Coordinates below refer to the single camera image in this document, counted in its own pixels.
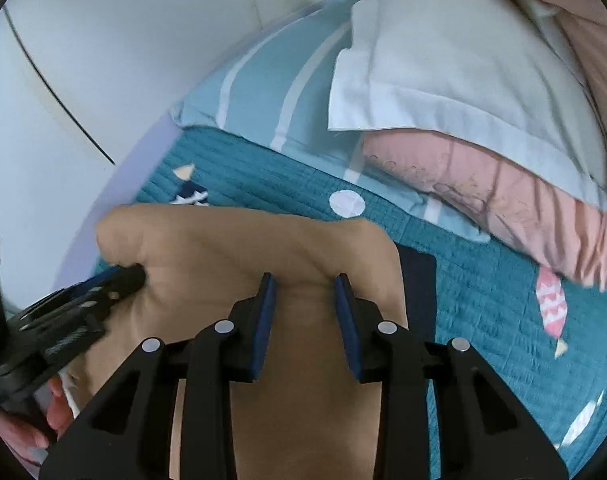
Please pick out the dark navy folded garment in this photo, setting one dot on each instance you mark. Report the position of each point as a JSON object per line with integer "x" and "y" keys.
{"x": 418, "y": 271}

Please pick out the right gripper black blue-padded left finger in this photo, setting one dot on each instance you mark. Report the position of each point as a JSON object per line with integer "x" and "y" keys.
{"x": 125, "y": 431}

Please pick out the pink folded duvet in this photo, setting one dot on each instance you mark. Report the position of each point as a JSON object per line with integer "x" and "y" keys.
{"x": 511, "y": 203}

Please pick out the blue striped pillow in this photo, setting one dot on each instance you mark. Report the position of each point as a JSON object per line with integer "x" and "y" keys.
{"x": 275, "y": 94}

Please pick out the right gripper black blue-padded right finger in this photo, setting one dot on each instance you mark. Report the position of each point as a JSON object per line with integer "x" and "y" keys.
{"x": 485, "y": 432}

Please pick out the tan button-up jacket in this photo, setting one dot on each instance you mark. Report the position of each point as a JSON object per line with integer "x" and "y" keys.
{"x": 306, "y": 417}

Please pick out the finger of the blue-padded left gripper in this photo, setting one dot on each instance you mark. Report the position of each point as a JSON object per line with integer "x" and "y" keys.
{"x": 112, "y": 285}

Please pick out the white pillow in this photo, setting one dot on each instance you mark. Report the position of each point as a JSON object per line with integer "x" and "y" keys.
{"x": 495, "y": 73}

